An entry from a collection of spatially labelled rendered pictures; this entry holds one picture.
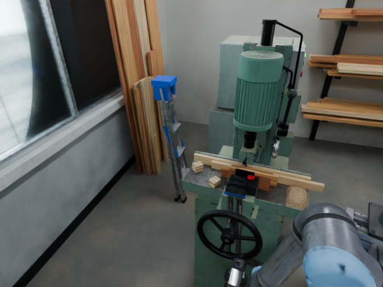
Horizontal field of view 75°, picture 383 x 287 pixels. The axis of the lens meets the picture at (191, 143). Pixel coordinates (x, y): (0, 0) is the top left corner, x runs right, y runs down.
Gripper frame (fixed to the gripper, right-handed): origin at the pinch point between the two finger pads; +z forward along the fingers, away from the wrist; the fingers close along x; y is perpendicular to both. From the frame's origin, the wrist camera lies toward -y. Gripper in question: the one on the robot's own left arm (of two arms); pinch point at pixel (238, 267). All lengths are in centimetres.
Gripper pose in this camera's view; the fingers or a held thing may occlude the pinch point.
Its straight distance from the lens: 119.5
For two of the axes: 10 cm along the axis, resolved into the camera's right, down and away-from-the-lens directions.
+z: 3.1, 0.2, 9.5
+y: -1.8, 9.8, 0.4
